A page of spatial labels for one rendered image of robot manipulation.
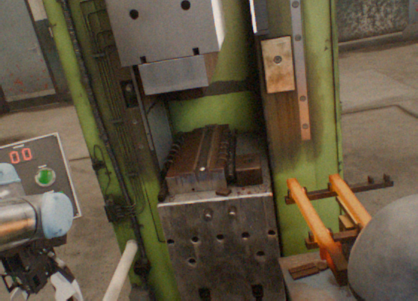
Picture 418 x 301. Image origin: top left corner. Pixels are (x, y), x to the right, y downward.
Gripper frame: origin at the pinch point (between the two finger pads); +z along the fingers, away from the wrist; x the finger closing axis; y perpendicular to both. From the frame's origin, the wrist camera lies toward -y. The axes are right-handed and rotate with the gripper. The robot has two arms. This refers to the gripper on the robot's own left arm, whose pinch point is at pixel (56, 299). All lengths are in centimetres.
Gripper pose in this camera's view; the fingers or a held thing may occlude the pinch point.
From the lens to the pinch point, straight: 104.1
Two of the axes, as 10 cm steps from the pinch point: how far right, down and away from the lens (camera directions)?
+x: 9.6, -0.6, -2.8
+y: -2.3, 4.1, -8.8
